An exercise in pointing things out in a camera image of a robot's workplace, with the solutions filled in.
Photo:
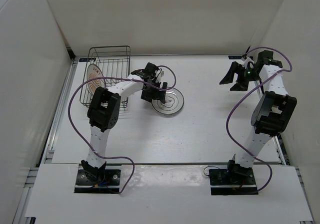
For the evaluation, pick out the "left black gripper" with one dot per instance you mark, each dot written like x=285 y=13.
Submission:
x=148 y=97

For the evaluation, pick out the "blue corner label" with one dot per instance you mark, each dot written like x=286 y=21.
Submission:
x=87 y=60
x=235 y=57

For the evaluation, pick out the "green-rimmed white plate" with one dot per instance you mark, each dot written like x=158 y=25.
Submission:
x=156 y=104
x=174 y=102

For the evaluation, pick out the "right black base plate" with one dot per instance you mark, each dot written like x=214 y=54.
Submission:
x=223 y=183

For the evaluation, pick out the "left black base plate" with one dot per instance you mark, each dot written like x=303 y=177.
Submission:
x=107 y=183

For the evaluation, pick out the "blue corner label right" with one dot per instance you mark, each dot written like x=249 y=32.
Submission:
x=235 y=57

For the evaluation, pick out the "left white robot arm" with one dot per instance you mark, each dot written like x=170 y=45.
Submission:
x=104 y=110

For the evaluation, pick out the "blue corner label left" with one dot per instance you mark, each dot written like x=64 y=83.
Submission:
x=87 y=60

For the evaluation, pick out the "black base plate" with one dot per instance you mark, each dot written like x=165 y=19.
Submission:
x=107 y=183
x=223 y=183

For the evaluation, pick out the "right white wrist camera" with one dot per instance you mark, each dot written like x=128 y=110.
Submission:
x=248 y=63

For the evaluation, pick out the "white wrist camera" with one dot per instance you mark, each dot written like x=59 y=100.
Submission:
x=248 y=63
x=159 y=75

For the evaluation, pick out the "wire dish rack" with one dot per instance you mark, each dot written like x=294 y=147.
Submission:
x=111 y=62

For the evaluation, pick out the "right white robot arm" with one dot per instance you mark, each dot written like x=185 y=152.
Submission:
x=272 y=113

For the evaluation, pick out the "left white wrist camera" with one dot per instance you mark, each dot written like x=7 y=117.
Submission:
x=159 y=75

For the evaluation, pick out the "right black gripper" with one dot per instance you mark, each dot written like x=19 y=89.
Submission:
x=238 y=69

